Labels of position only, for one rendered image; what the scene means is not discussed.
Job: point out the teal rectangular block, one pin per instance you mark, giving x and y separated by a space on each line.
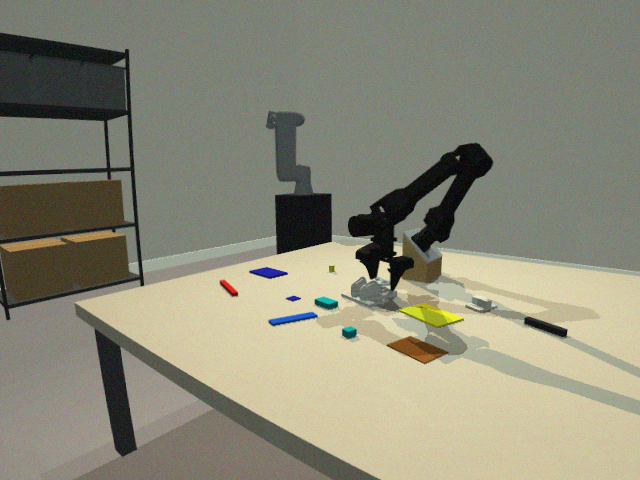
326 303

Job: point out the small teal block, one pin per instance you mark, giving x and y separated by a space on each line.
349 332

